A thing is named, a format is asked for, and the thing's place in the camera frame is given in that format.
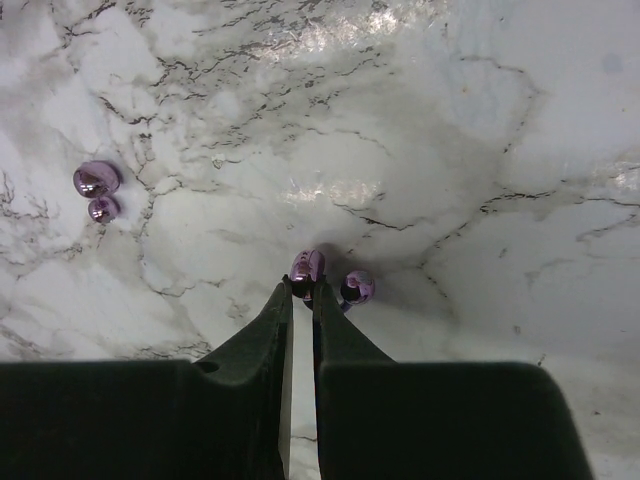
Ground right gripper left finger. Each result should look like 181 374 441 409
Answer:
1 280 292 479

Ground purple earbud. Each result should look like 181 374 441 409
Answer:
72 160 121 224
288 249 376 313

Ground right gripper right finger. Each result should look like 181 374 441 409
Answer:
313 282 592 479

